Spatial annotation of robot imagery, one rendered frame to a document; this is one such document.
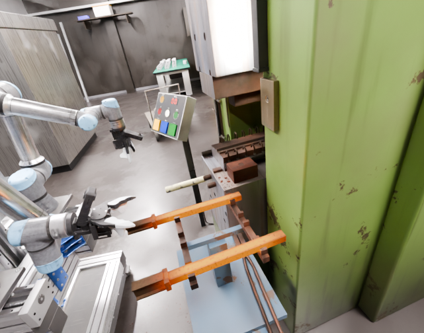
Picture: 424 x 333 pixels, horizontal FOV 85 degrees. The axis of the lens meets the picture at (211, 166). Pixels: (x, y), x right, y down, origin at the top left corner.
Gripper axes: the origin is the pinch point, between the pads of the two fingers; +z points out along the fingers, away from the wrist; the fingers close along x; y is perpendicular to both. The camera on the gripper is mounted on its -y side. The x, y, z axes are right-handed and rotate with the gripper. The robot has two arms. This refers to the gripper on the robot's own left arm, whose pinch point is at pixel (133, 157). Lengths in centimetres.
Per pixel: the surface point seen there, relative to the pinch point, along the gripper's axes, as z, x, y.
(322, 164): -16, 69, -77
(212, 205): -4, 63, -40
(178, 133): -5.9, -9.6, -29.0
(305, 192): -7, 70, -72
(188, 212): -4, 64, -31
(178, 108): -19.6, -18.4, -32.0
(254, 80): -38, 29, -68
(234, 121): -12, 4, -62
